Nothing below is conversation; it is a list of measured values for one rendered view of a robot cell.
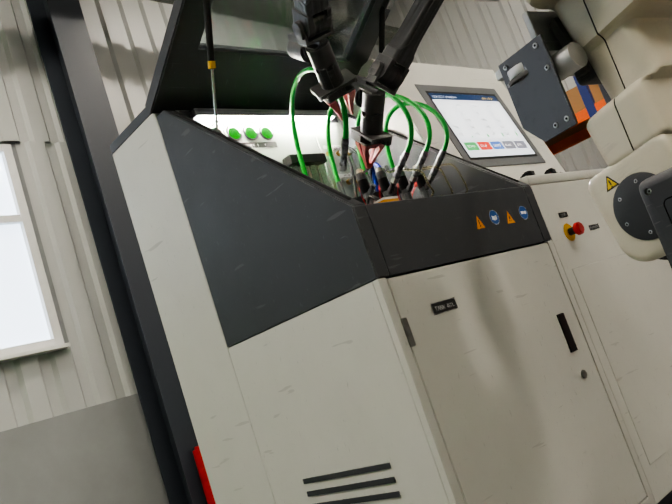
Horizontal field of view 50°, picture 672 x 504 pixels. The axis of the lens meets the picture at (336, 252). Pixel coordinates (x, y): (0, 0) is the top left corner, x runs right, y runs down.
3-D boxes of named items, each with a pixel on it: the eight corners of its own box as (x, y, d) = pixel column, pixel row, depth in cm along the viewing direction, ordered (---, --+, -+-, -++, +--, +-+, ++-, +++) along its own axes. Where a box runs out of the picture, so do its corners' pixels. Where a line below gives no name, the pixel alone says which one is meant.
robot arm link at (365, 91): (371, 91, 175) (390, 89, 178) (355, 84, 181) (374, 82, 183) (369, 119, 179) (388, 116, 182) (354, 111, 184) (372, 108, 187)
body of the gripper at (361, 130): (369, 130, 191) (371, 103, 187) (392, 142, 183) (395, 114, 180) (349, 134, 187) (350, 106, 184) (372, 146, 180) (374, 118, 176)
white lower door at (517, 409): (508, 619, 135) (388, 277, 146) (499, 619, 137) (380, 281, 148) (649, 496, 180) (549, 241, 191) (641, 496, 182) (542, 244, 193)
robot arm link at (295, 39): (298, 23, 157) (329, 8, 161) (270, 16, 166) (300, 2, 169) (311, 74, 164) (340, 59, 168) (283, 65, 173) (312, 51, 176)
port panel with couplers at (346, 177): (354, 224, 221) (322, 132, 226) (347, 228, 224) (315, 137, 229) (382, 220, 230) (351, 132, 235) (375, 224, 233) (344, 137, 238)
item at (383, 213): (390, 275, 148) (365, 203, 150) (376, 282, 151) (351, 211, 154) (544, 241, 191) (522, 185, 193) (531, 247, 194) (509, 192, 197)
